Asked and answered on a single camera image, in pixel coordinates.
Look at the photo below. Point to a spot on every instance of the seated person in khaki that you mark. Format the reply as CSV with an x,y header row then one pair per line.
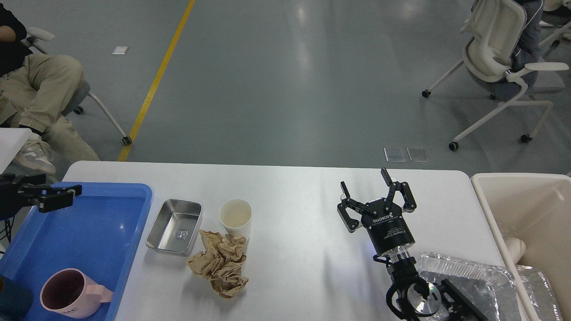
x,y
35,89

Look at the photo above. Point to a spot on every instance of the aluminium foil tray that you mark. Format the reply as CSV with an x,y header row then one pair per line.
x,y
492,289

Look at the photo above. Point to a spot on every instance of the seated person in blue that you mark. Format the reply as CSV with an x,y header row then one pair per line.
x,y
527,50

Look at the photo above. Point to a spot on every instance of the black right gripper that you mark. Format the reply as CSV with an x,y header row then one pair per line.
x,y
386,225

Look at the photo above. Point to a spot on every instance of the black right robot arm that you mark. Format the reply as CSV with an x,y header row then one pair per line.
x,y
410,297

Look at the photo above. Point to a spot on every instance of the crumpled brown paper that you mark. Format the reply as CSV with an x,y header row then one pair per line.
x,y
220,262

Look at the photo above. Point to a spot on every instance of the stainless steel rectangular tin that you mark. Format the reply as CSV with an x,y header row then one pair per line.
x,y
175,228

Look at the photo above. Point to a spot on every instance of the pink mug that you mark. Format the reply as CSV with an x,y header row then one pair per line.
x,y
72,293

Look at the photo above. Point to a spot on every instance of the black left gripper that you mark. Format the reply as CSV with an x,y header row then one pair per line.
x,y
33,192

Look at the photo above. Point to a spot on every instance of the grey office chair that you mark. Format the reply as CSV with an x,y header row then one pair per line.
x,y
34,35

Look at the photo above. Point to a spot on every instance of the white paper cup in bin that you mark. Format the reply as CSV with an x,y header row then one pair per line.
x,y
516,248

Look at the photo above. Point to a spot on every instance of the blue plastic tray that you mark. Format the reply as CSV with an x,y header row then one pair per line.
x,y
98,235

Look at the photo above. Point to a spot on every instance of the white side table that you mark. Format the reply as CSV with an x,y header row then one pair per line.
x,y
11,141

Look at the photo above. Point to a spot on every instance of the beige plastic bin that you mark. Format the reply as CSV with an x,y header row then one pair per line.
x,y
535,208

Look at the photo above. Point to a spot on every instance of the white office chair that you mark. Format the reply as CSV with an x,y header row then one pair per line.
x,y
496,26

